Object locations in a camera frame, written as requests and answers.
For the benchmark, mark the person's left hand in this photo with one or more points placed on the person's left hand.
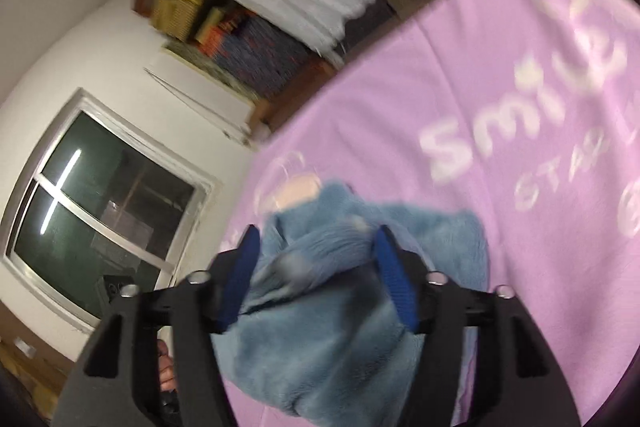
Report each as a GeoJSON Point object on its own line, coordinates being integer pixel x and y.
{"type": "Point", "coordinates": [166, 367]}

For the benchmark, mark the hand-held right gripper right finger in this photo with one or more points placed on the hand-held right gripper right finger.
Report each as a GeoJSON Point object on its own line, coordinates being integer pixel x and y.
{"type": "Point", "coordinates": [397, 282]}

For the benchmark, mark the orange patterned box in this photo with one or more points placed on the orange patterned box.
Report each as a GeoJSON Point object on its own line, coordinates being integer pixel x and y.
{"type": "Point", "coordinates": [220, 37]}

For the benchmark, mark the stack of yellow boxes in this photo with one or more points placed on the stack of yellow boxes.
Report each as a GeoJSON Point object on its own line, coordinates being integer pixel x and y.
{"type": "Point", "coordinates": [175, 7]}

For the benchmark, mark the stack of patterned dark boxes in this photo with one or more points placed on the stack of patterned dark boxes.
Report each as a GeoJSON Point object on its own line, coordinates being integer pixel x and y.
{"type": "Point", "coordinates": [270, 57]}

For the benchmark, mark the blue fleece jacket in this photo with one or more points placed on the blue fleece jacket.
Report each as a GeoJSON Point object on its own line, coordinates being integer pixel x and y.
{"type": "Point", "coordinates": [330, 357]}

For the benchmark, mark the brown wooden cabinet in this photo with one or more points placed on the brown wooden cabinet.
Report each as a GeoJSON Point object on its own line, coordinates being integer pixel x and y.
{"type": "Point", "coordinates": [295, 92]}

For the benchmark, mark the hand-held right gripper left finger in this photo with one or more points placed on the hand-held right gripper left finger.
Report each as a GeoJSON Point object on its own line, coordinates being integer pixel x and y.
{"type": "Point", "coordinates": [237, 277]}

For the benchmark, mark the pink printed blanket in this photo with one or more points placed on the pink printed blanket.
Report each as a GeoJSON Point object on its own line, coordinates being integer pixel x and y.
{"type": "Point", "coordinates": [425, 82]}

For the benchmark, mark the white framed window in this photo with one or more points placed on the white framed window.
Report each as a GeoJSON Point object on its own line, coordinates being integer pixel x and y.
{"type": "Point", "coordinates": [100, 207]}

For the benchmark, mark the white flat boards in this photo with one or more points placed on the white flat boards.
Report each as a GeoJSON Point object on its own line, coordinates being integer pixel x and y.
{"type": "Point", "coordinates": [210, 102]}

